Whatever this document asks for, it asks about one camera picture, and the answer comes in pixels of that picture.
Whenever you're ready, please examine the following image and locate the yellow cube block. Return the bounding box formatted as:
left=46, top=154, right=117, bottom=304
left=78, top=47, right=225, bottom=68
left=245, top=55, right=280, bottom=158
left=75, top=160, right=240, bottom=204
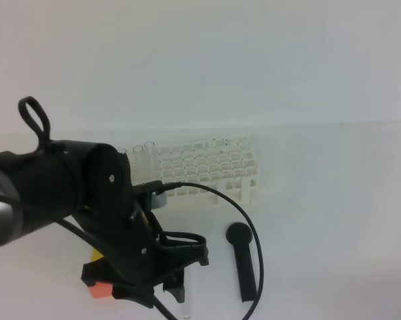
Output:
left=90, top=249, right=103, bottom=262

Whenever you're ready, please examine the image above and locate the black scoop tool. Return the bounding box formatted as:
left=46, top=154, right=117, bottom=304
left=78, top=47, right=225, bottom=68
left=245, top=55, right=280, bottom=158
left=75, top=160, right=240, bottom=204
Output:
left=226, top=222, right=257, bottom=302

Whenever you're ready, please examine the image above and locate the black left camera cable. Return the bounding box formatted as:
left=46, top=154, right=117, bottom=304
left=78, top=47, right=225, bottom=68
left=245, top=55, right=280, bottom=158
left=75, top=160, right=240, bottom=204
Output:
left=18, top=95, right=265, bottom=320

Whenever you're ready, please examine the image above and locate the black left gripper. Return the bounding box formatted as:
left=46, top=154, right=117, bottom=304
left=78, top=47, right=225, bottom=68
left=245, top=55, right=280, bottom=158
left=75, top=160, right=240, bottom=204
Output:
left=74, top=186, right=209, bottom=308

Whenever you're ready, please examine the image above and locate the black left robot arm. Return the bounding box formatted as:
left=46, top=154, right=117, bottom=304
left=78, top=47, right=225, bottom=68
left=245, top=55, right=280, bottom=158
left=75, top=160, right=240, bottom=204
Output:
left=0, top=141, right=209, bottom=308

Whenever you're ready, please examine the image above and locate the white plastic test tube rack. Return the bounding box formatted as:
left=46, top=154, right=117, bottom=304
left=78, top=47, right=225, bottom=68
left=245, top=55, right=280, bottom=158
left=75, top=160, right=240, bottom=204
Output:
left=124, top=136, right=260, bottom=205

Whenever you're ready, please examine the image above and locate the orange cube block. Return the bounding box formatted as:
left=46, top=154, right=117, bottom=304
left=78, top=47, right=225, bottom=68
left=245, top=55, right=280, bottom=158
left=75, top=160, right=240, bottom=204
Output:
left=88, top=282, right=113, bottom=299

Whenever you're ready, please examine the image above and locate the clear glass test tube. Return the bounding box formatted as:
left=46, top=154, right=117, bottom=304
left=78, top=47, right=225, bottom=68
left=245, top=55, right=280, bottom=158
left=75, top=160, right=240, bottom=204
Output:
left=178, top=267, right=194, bottom=320

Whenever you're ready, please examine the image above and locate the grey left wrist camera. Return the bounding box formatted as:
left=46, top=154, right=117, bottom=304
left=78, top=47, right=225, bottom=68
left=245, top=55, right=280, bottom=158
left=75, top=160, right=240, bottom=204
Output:
left=147, top=191, right=167, bottom=211

